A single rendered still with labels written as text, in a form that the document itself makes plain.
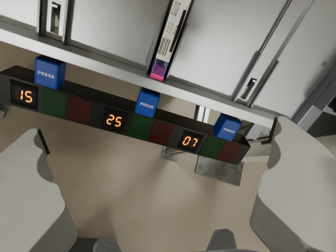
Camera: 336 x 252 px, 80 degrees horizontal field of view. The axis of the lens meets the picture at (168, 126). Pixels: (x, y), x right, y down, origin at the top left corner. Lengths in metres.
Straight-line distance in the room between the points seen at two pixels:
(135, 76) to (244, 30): 0.12
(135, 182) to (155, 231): 0.23
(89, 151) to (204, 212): 0.60
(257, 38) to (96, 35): 0.17
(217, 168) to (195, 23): 0.89
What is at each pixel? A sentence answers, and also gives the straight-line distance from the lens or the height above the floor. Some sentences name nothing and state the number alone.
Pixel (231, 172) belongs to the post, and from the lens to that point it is 1.09.
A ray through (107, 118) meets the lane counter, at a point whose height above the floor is 0.66.
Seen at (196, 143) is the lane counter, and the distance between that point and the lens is 0.30.
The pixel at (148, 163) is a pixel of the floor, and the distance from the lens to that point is 0.95.
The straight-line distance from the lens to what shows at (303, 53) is 0.28.
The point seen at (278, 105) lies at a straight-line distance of 0.29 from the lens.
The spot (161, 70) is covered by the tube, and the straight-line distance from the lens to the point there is 0.22.
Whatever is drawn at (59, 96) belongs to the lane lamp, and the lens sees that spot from 0.28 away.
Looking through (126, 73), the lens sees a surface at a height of 0.73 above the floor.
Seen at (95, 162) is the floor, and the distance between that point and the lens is 0.93.
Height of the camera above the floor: 0.93
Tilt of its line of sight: 71 degrees down
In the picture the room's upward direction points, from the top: 56 degrees clockwise
